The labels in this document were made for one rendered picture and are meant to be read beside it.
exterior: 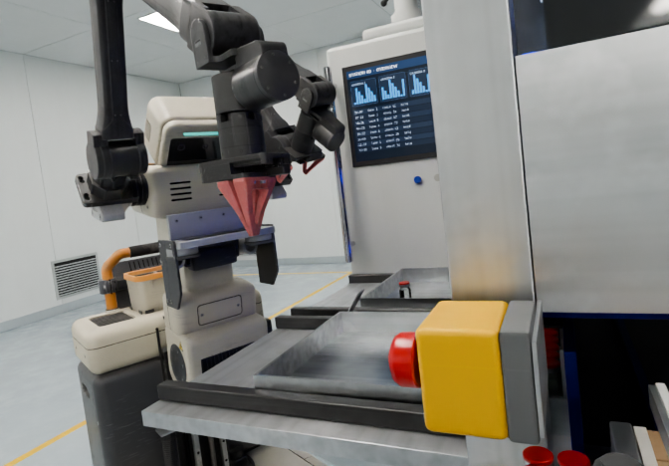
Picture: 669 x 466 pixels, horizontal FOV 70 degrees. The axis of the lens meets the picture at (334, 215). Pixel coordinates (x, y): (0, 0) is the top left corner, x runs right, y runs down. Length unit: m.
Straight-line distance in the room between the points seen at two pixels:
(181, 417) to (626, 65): 0.56
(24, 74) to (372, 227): 5.48
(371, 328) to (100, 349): 0.87
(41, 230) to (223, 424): 5.77
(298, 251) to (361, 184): 5.51
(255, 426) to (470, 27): 0.45
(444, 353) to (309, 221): 6.51
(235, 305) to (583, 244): 1.02
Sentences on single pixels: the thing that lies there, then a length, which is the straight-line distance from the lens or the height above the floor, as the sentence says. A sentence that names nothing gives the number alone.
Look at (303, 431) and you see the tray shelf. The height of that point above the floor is 0.88.
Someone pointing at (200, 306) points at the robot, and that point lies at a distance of 1.25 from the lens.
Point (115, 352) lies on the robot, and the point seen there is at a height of 0.74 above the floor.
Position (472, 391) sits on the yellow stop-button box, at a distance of 0.33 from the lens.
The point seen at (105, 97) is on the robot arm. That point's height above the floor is 1.35.
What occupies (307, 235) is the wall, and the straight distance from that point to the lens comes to 6.86.
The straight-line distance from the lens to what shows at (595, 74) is 0.39.
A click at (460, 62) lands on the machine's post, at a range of 0.40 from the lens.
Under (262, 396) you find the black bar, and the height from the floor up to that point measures 0.90.
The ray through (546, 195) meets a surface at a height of 1.10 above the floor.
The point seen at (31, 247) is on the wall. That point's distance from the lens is 6.22.
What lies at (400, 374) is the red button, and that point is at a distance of 0.36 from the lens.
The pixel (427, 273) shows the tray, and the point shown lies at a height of 0.90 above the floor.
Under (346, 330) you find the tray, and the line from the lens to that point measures 0.82.
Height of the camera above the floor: 1.13
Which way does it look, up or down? 4 degrees down
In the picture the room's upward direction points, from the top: 7 degrees counter-clockwise
